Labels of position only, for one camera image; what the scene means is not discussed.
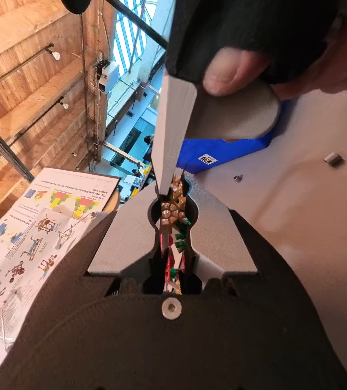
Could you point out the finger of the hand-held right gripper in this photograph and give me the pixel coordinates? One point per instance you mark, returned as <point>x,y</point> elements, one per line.
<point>173,122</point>

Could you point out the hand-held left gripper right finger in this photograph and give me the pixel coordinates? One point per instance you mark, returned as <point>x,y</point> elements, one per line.
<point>222,243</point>

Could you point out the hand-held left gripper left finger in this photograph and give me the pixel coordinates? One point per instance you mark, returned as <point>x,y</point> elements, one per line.
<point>121,243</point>

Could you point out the blue bin with white tag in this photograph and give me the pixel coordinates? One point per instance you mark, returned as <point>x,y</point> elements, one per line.
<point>222,152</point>

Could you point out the colourful toy construction car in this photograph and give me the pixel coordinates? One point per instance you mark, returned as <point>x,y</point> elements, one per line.
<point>173,210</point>

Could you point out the person's right hand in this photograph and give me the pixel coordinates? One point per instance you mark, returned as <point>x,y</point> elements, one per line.
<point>344,61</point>

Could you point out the small grey spacer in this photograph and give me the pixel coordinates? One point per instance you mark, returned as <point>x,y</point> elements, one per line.
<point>333,159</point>
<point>237,178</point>

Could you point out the white box device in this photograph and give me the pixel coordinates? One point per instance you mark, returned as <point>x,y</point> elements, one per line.
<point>111,74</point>

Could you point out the toy models picture leaflet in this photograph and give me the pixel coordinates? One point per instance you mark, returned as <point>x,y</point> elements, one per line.
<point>24,259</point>

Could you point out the black metal pole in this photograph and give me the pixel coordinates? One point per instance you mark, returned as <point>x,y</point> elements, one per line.
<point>137,22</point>

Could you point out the white ceiling spotlight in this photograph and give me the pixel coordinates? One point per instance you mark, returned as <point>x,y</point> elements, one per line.
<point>65,106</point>
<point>56,55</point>

